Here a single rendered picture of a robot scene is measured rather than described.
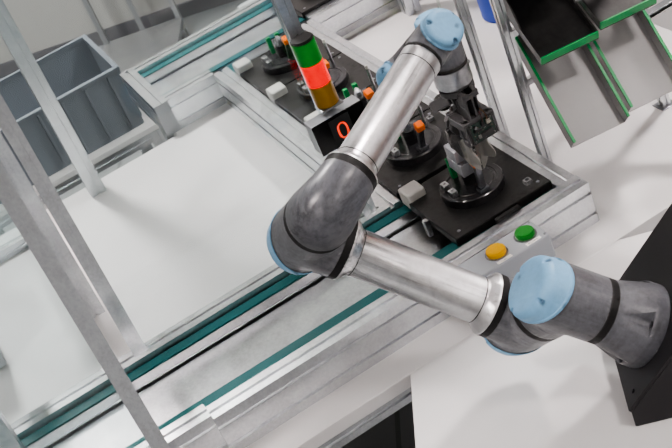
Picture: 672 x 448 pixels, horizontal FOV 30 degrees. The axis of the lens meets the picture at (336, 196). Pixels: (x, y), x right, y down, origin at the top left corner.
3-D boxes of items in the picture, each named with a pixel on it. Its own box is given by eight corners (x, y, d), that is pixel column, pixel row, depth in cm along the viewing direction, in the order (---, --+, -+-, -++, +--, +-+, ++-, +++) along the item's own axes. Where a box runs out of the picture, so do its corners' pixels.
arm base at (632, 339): (676, 331, 204) (623, 312, 202) (627, 386, 213) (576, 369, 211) (663, 266, 215) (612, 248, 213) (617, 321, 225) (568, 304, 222)
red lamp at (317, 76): (335, 79, 252) (326, 59, 249) (314, 91, 251) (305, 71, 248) (324, 72, 256) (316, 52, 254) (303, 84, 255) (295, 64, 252)
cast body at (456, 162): (481, 168, 261) (472, 141, 257) (464, 178, 260) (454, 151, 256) (462, 153, 268) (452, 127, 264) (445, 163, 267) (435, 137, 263)
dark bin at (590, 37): (598, 38, 254) (598, 15, 248) (541, 66, 253) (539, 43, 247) (532, -48, 270) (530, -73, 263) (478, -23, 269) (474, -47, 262)
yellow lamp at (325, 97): (343, 100, 255) (335, 80, 252) (322, 112, 254) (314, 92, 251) (332, 93, 259) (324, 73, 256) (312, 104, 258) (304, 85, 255)
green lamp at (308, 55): (326, 58, 249) (318, 37, 247) (305, 70, 248) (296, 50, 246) (316, 52, 254) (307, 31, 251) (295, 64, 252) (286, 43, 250)
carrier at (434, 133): (487, 147, 280) (472, 100, 274) (399, 201, 275) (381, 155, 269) (434, 113, 300) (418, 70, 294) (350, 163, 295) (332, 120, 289)
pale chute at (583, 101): (626, 121, 263) (630, 115, 259) (570, 148, 262) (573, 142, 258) (562, 10, 269) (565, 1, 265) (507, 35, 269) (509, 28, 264)
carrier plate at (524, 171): (553, 187, 259) (550, 179, 258) (458, 247, 254) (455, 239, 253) (491, 149, 279) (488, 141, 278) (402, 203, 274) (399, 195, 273)
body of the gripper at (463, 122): (470, 152, 243) (452, 101, 237) (448, 138, 251) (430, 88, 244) (502, 132, 245) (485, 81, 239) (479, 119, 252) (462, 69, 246)
